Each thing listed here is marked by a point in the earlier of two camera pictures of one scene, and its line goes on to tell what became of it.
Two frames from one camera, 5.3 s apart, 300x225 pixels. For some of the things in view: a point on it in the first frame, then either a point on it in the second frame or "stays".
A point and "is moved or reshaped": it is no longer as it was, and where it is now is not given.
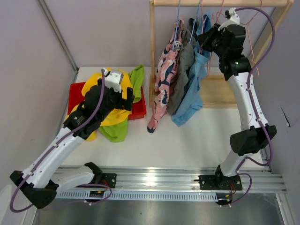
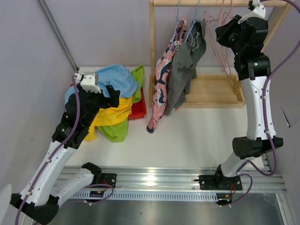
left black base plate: x=109 y=179 stays
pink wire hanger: x=248 y=24 is moved or reshaped
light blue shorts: x=193 y=102 → x=118 y=77
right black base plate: x=213 y=182 stays
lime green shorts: x=118 y=133 stays
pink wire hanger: x=202 y=30 is moved or reshaped
